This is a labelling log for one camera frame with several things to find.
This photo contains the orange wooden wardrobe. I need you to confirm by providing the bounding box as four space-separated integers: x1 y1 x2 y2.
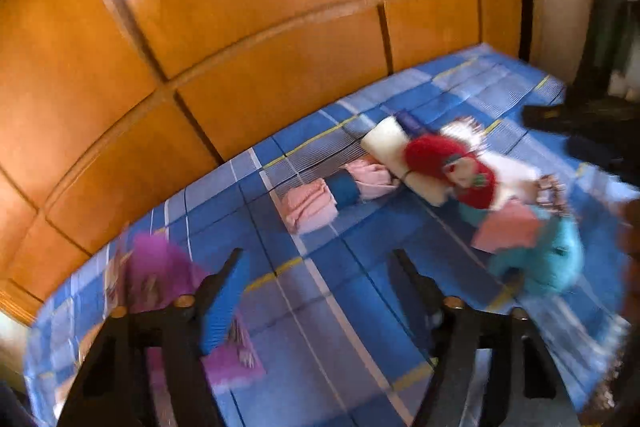
0 0 546 328

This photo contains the white patterned cloth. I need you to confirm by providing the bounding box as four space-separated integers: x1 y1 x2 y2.
442 117 493 152

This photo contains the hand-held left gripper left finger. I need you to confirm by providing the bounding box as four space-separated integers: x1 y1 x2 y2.
57 248 251 427

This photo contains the light pink cloth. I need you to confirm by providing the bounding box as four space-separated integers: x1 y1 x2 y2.
342 159 401 202

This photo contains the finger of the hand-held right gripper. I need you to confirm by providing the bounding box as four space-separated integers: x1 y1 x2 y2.
522 104 571 130

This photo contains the dark green object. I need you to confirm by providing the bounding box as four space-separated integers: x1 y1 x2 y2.
572 0 636 100

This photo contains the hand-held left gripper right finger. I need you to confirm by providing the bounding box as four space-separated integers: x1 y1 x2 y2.
389 248 583 427

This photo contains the blue plaid bedsheet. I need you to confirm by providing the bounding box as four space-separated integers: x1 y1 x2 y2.
22 44 631 427

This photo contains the teal plush toy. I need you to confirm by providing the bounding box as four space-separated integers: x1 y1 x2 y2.
460 202 585 298

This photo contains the brown patterned pouch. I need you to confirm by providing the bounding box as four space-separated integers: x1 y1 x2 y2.
535 174 568 218

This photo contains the dark blue cloth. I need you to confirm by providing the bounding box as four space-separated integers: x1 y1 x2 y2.
395 109 431 135

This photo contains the pink flat cloth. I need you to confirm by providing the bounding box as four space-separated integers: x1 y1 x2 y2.
472 202 541 253

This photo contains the red plush doll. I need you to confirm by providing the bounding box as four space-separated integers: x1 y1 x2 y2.
404 134 497 210

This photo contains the purple cloth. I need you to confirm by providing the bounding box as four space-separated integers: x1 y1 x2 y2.
117 231 268 390

